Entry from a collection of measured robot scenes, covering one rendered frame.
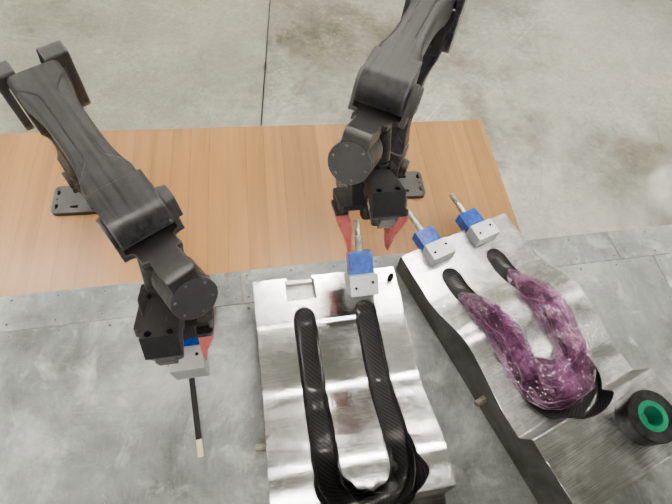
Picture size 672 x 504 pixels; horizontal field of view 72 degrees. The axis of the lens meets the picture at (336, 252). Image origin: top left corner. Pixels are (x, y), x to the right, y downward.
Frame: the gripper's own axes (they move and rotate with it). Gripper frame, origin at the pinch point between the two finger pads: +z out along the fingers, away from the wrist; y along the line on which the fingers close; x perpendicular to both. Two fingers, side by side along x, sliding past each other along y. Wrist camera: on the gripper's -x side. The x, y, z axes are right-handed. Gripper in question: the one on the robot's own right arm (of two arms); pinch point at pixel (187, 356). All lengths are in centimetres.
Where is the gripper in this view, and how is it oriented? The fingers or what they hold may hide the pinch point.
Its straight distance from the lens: 74.5
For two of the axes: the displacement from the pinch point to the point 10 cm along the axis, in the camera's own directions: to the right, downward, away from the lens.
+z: 0.0, 8.3, 5.6
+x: -1.9, -5.5, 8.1
